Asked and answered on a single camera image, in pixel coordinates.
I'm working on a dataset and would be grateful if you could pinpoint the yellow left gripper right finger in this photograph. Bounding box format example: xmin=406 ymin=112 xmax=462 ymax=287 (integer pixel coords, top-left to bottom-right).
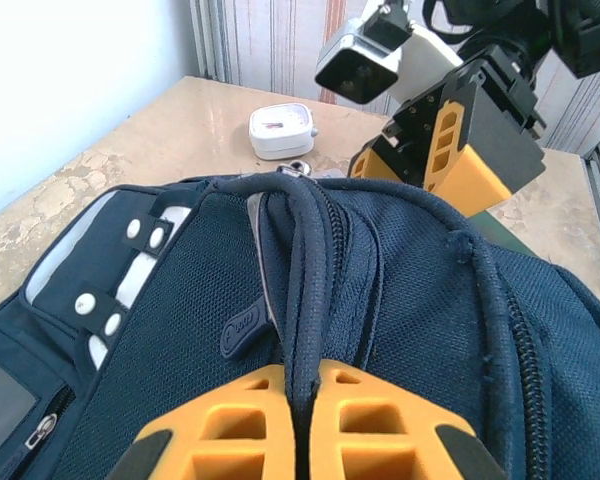
xmin=305 ymin=357 xmax=510 ymax=480

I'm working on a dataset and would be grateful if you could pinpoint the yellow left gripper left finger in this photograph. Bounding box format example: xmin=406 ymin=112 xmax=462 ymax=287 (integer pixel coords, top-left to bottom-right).
xmin=109 ymin=363 xmax=299 ymax=480

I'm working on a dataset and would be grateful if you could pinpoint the green notebook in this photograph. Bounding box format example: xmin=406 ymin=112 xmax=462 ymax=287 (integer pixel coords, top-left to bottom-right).
xmin=484 ymin=207 xmax=536 ymax=259

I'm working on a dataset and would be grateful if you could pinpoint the navy blue backpack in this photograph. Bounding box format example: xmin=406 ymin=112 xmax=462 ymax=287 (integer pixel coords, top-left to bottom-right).
xmin=0 ymin=172 xmax=600 ymax=480

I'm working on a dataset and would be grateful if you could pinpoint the white round case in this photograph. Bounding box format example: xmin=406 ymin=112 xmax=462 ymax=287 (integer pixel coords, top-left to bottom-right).
xmin=248 ymin=102 xmax=320 ymax=161

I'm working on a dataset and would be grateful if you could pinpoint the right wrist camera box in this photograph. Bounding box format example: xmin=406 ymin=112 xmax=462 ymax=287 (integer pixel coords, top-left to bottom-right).
xmin=313 ymin=0 xmax=464 ymax=106

